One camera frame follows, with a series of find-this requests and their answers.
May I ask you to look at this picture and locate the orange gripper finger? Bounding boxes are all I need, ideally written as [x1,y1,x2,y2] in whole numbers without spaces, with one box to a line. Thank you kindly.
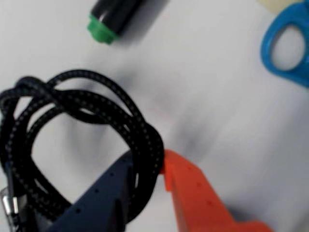
[160,149,273,232]

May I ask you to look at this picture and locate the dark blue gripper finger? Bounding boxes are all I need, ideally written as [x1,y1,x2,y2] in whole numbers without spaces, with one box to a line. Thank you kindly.
[45,152,136,232]

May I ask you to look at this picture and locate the black braided cable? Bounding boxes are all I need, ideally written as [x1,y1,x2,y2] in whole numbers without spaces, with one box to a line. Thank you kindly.
[0,69,165,232]

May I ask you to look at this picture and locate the black marker with green cap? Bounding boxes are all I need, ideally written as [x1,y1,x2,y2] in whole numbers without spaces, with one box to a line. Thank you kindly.
[86,0,169,45]

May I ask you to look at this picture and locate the short beige tape strip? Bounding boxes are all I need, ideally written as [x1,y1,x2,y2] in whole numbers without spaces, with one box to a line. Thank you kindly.
[255,0,294,15]

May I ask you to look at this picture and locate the blue-handled scissors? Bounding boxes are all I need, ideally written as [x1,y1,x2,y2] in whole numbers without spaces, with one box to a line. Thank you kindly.
[260,3,309,87]

